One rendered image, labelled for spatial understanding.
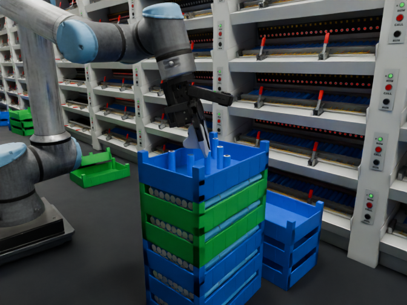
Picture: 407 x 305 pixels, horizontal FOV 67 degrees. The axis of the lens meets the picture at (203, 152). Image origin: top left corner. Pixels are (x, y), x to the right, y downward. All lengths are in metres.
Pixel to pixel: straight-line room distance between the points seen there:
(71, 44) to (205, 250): 0.54
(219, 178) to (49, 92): 0.82
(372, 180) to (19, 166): 1.22
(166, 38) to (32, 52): 0.66
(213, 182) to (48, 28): 0.53
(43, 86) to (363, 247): 1.29
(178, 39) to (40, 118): 0.74
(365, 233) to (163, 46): 0.92
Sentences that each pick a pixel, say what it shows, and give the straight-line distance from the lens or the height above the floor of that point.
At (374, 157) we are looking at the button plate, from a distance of 1.15.
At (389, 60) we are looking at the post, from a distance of 1.11.
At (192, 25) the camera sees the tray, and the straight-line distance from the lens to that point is 1.61.
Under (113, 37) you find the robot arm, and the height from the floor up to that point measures 0.74.
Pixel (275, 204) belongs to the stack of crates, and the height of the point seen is 0.17.
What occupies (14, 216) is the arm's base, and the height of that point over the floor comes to 0.15.
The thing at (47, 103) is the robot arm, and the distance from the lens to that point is 1.32.
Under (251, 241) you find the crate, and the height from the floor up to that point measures 0.20.
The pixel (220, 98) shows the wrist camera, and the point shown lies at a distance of 0.76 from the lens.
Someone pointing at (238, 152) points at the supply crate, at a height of 0.43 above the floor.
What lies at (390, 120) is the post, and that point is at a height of 0.52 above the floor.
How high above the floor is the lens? 0.69
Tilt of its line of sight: 16 degrees down
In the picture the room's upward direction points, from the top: straight up
